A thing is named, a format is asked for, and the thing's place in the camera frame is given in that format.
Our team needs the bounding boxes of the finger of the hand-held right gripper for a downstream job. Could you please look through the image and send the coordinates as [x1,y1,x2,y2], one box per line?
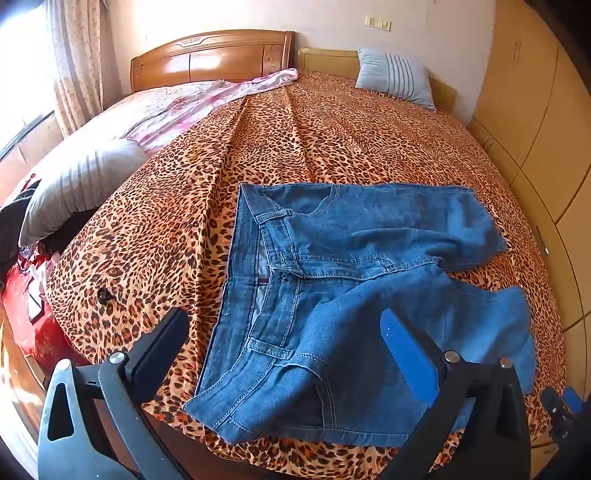
[540,387,583,455]

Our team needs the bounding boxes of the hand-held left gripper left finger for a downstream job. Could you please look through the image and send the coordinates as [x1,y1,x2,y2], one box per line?
[38,307,195,480]

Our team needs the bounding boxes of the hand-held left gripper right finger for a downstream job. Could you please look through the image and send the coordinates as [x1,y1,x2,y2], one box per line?
[379,308,532,480]

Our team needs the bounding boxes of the blue denim pants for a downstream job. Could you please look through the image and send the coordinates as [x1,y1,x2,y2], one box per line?
[183,182,536,448]

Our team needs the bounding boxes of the red patterned cloth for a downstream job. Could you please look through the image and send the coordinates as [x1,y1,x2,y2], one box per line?
[0,251,84,370]

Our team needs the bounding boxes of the small white device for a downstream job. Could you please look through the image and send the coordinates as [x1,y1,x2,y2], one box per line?
[25,288,47,324]

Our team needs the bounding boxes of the leopard print bed sheet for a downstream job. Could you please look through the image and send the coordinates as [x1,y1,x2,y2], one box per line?
[46,69,568,480]

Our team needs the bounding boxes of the grey striped pillow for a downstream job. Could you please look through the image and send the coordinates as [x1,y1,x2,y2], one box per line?
[18,138,148,247]

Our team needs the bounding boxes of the pink floral quilt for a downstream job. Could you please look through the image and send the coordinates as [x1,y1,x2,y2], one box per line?
[28,68,300,185]

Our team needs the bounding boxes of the blue striped pillow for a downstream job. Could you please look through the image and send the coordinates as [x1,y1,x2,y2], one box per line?
[355,47,437,110]

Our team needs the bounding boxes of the floral beige curtain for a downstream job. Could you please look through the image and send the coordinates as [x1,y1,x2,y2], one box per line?
[44,0,105,137]

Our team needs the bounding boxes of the light wooden wardrobe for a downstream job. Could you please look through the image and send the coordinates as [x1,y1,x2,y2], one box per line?
[466,0,591,370]

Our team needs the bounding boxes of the carved wooden headboard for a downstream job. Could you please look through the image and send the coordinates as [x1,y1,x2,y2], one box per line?
[130,30,296,95]

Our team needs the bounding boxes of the plain light wooden headboard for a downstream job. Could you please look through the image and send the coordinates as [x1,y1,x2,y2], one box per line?
[295,46,458,112]

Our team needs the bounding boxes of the window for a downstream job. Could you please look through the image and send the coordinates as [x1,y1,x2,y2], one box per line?
[0,0,61,158]

